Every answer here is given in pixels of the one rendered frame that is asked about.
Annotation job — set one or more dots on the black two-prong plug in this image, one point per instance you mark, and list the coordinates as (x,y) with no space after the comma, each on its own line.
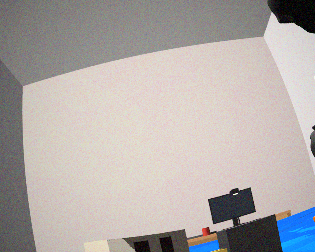
(256,236)

